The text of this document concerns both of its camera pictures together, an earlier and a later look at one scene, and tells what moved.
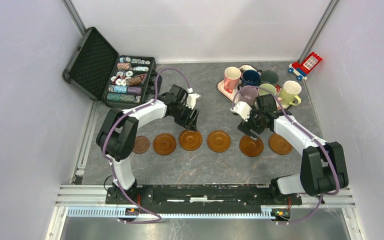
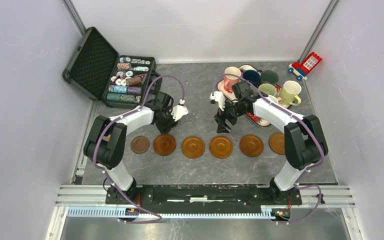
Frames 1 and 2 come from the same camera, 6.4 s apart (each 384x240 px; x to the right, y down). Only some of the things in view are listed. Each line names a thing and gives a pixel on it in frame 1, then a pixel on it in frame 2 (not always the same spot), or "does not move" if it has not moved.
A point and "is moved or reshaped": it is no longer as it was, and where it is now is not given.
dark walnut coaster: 141,144 does not move
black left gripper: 190,123 to 172,124
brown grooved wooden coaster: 279,145 does not move
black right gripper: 245,126 to 222,128
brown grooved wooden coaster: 164,144 does not move
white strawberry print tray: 233,94 does not move
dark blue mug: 250,77 does not move
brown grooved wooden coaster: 190,140 is moved or reshaped
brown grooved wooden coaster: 250,147 does not move
